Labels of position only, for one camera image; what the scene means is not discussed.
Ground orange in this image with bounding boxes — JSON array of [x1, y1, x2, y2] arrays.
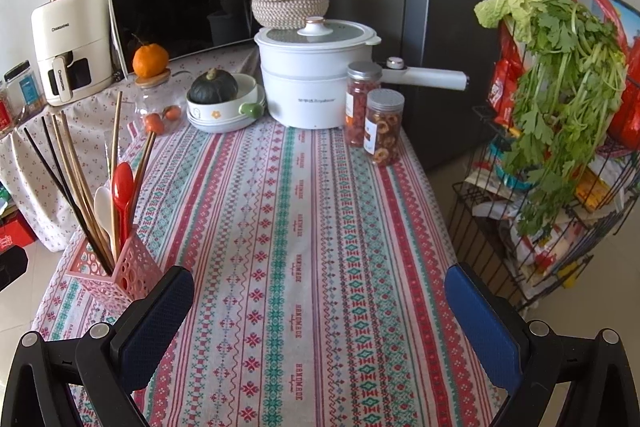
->
[[132, 34, 171, 79]]

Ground white bowl with green handles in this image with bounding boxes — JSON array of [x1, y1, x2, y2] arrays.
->
[[186, 74, 267, 134]]

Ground red shopping bag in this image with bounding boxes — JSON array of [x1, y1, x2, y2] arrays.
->
[[569, 0, 640, 154]]

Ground small-flower print cloth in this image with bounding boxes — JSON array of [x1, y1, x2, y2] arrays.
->
[[0, 42, 262, 254]]

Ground white air fryer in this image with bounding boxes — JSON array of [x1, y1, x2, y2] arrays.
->
[[31, 0, 117, 107]]

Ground red snack packets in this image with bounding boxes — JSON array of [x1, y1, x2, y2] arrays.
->
[[487, 57, 522, 128]]

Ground white spoon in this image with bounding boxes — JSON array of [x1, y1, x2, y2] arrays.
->
[[94, 186, 115, 254]]

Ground red spoon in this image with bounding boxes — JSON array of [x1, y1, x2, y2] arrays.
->
[[112, 162, 136, 251]]

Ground yellow packet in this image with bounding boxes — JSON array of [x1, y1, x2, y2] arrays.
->
[[575, 167, 622, 214]]

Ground dark green squash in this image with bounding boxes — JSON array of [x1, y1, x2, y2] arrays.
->
[[187, 68, 240, 106]]

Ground clear storage jar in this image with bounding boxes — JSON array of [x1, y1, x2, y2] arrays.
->
[[2, 61, 45, 120]]

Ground jar of dried fruit rings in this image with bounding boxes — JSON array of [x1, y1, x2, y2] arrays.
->
[[364, 88, 404, 168]]

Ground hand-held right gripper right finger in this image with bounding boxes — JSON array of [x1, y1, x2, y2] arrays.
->
[[444, 263, 640, 427]]

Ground striped patterned tablecloth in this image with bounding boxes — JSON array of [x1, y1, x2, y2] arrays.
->
[[31, 119, 506, 427]]

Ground grey refrigerator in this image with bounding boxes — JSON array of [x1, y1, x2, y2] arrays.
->
[[295, 0, 562, 174]]

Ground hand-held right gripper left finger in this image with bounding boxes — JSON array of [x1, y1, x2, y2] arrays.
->
[[0, 265, 196, 427]]

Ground blue snack packet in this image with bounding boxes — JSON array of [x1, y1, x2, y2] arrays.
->
[[489, 142, 532, 194]]

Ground glass jar with wooden lid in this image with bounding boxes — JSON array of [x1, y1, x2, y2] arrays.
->
[[133, 73, 186, 136]]

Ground red box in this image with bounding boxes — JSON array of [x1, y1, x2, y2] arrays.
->
[[0, 212, 39, 254]]

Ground white electric pot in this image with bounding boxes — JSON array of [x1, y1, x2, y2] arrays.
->
[[254, 16, 471, 129]]

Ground jar of red dried fruit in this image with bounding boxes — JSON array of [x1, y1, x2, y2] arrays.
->
[[345, 61, 384, 148]]

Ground pink utensil holder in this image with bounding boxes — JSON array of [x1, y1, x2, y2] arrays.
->
[[64, 224, 164, 311]]

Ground black wire rack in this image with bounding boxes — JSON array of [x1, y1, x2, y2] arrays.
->
[[447, 104, 640, 309]]

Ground leafy green celery bunch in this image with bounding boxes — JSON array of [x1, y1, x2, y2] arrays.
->
[[500, 0, 629, 239]]

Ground microwave oven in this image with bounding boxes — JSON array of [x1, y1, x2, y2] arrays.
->
[[107, 0, 301, 80]]

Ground black chopstick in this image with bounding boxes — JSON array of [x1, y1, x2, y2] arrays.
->
[[41, 115, 109, 269], [23, 128, 114, 274]]

